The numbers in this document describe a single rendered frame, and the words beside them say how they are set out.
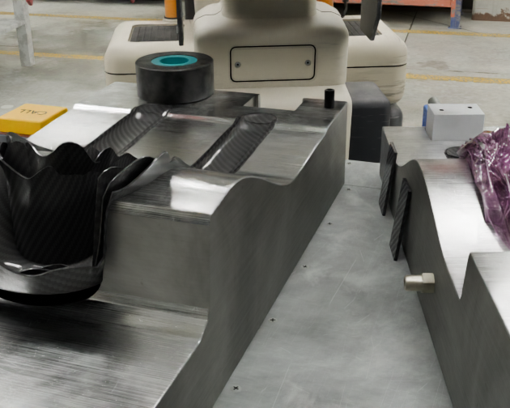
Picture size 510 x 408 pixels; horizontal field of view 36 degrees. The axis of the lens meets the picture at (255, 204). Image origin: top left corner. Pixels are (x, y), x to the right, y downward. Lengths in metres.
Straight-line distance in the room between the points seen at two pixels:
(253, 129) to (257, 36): 0.40
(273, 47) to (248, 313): 0.63
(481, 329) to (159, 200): 0.20
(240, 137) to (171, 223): 0.27
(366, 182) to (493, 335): 0.44
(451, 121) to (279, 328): 0.31
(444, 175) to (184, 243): 0.23
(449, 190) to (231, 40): 0.59
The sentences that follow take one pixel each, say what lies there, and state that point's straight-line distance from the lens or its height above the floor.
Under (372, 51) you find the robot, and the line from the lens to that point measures 1.43.
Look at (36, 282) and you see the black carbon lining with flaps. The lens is 0.50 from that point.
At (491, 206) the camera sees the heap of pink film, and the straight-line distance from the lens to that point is 0.58.
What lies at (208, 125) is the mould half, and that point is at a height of 0.89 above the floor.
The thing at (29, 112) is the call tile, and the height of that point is 0.84.
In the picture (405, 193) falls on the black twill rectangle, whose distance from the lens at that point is 0.67.
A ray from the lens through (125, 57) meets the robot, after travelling 1.40.
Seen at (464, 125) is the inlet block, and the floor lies 0.87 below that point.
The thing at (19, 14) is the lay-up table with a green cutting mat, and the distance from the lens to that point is 4.64.
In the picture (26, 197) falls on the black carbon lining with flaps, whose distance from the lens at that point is 0.52.
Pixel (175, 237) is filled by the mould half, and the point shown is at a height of 0.91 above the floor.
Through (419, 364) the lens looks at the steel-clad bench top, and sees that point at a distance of 0.56.
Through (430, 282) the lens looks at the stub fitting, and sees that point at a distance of 0.57.
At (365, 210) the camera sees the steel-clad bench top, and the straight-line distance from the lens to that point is 0.78.
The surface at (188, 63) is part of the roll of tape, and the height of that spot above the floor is 0.92.
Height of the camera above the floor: 1.12
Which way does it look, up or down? 24 degrees down
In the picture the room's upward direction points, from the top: 1 degrees counter-clockwise
